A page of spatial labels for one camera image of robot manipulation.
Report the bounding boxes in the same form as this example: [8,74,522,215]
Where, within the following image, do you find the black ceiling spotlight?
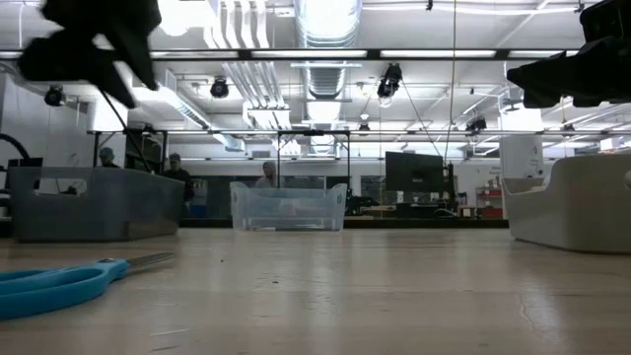
[43,84,66,107]
[377,63,403,100]
[209,76,231,100]
[465,115,489,135]

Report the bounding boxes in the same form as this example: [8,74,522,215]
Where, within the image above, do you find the grey translucent plastic bin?
[9,166,186,244]

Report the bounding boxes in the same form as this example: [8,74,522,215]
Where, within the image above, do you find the white plastic bin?
[501,153,631,255]

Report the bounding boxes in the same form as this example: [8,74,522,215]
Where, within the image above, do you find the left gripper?
[17,0,163,109]

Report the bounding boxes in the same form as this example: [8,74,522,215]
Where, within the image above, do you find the round silver ventilation duct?
[294,0,364,155]

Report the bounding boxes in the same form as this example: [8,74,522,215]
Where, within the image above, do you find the white round column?
[499,135,545,178]

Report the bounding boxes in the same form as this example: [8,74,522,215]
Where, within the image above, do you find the blue cabinet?
[189,177,208,218]

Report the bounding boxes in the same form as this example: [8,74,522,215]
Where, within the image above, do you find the red cart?
[475,185,504,219]

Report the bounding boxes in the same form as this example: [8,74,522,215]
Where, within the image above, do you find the dark shelf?
[125,132,167,174]

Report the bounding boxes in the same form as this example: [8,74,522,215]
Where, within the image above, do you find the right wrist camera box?
[580,0,631,43]

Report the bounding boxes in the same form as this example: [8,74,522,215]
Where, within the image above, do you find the clear plastic bin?
[230,180,349,234]

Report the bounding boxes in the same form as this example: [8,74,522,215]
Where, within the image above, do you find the blue-handled scissors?
[0,251,175,321]

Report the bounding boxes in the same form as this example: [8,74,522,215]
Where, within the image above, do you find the person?
[254,161,279,189]
[162,152,196,204]
[97,146,120,170]

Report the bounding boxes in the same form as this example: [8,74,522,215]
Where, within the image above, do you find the black monitor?
[385,151,445,194]

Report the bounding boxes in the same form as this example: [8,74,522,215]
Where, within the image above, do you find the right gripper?
[506,34,631,109]

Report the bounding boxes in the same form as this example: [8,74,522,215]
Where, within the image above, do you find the black monitor post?
[445,161,458,214]

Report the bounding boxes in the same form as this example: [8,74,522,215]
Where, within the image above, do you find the background black metal frame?
[160,128,352,218]

